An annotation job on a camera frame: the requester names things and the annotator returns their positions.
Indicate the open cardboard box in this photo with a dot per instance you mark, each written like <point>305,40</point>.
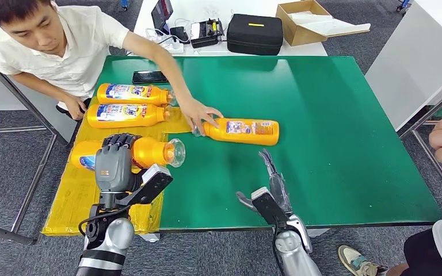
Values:
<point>297,37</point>

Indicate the white table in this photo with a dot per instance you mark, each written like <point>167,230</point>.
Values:
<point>205,7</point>

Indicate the grey metal frame table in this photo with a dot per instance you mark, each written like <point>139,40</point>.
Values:
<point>421,118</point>
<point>34,183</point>

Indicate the black power adapter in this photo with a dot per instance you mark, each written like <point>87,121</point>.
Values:
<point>180,35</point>

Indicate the white table foot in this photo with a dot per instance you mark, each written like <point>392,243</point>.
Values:
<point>318,232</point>
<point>149,237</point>

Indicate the black smartphone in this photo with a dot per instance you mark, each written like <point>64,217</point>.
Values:
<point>146,77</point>

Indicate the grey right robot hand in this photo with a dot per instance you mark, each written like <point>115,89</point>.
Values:
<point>280,190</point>

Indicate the black carrying case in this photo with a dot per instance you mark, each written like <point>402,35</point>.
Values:
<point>255,36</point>

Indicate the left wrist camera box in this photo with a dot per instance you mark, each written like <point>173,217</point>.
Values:
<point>152,186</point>

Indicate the black charger device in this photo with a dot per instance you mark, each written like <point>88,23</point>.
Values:
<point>205,35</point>

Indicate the person's left hand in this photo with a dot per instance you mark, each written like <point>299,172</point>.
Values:
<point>198,114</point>

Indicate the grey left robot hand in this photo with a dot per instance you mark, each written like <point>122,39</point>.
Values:
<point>112,171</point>

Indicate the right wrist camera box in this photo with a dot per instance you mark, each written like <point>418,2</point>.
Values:
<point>268,209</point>

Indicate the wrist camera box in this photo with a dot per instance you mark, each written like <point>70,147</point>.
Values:
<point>152,186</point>
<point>268,209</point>

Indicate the yellow taped mat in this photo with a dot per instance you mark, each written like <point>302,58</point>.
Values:
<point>72,198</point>

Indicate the black tablet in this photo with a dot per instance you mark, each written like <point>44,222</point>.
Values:
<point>162,17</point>

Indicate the white paper sheet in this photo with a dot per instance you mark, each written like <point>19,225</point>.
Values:
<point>331,25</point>

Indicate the orange detergent bottle clear cap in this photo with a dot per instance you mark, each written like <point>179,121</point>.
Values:
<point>148,152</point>
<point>244,133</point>
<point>137,95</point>
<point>129,117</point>

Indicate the person's right hand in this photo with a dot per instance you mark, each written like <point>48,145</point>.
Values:
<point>76,109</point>

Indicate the white power strip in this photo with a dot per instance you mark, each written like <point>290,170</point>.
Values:
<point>175,47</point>

